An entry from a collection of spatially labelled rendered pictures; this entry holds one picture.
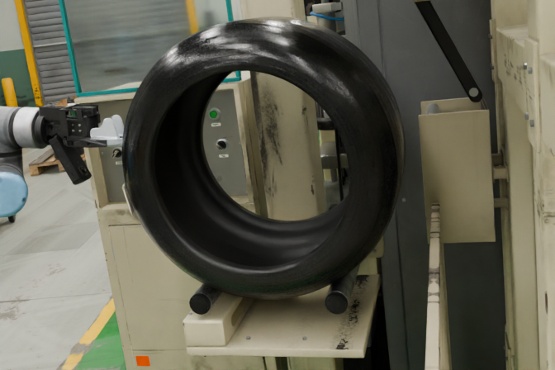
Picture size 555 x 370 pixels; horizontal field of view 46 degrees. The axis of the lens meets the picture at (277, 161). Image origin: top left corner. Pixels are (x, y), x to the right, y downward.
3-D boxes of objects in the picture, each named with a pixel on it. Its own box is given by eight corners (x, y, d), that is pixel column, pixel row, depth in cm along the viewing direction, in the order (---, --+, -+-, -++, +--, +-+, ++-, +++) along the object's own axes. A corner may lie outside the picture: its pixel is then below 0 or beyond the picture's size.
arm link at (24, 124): (15, 152, 140) (41, 142, 149) (35, 153, 139) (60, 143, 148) (11, 111, 138) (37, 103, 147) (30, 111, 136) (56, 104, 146)
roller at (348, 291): (360, 251, 157) (344, 241, 158) (370, 237, 156) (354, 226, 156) (339, 319, 125) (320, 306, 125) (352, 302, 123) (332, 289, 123)
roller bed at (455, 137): (429, 215, 167) (420, 101, 160) (489, 213, 163) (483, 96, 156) (427, 244, 148) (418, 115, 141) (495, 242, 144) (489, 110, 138)
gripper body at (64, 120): (83, 111, 134) (31, 108, 137) (87, 151, 136) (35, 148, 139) (101, 104, 141) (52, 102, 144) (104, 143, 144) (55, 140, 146)
